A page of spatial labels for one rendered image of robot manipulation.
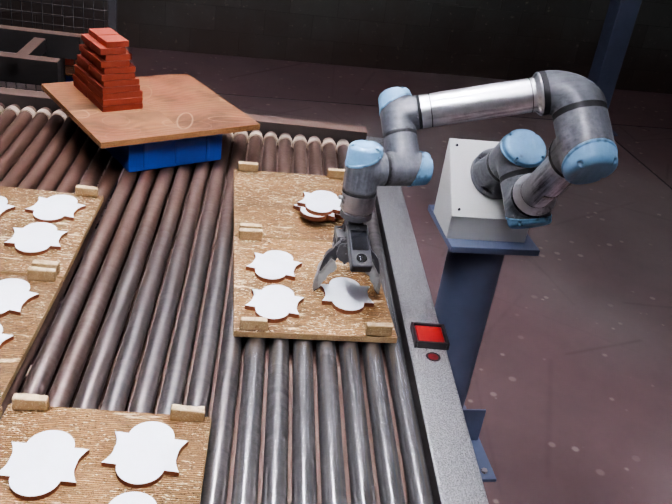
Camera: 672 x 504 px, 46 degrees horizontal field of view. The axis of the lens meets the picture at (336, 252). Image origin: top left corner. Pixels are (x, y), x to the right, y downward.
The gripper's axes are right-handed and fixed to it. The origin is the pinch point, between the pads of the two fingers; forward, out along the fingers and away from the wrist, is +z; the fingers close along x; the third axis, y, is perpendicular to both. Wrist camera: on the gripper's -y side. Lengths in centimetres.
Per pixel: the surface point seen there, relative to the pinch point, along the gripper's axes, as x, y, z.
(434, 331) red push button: -18.8, -11.0, 2.1
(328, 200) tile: 0.6, 40.2, -6.2
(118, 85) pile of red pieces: 61, 79, -22
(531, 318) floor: -115, 141, 87
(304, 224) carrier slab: 7.0, 34.6, -1.2
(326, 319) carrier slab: 5.3, -9.3, 1.3
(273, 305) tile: 16.9, -6.7, 0.0
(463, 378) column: -52, 49, 57
